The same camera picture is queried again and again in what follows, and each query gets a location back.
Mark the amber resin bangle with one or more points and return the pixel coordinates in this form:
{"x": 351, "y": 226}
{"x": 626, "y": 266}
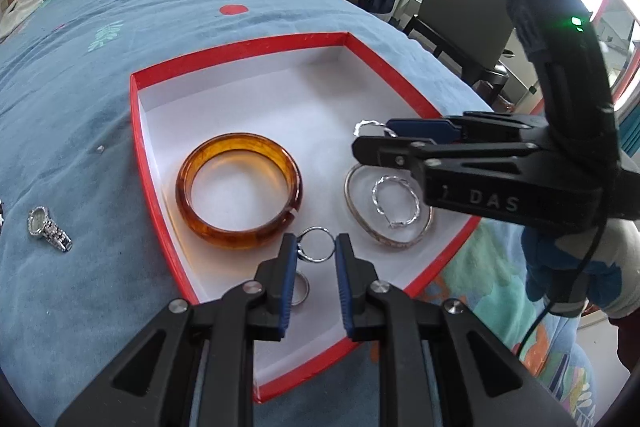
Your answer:
{"x": 184, "y": 192}

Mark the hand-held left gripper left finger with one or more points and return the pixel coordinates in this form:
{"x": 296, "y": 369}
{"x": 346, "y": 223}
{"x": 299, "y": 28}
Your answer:
{"x": 286, "y": 287}

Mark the large thin silver bangle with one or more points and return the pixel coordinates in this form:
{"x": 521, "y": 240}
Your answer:
{"x": 372, "y": 234}

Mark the silver wristwatch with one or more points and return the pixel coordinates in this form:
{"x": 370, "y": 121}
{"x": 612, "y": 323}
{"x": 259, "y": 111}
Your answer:
{"x": 39, "y": 221}

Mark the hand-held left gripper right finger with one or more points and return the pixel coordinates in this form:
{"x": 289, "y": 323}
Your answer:
{"x": 345, "y": 287}

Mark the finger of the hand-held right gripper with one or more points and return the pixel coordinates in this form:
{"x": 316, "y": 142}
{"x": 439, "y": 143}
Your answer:
{"x": 380, "y": 152}
{"x": 420, "y": 128}

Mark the red jewelry box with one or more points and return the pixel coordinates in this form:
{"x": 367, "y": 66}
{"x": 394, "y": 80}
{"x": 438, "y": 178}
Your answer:
{"x": 250, "y": 97}

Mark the person's right hand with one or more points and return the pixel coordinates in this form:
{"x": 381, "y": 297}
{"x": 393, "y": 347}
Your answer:
{"x": 615, "y": 267}

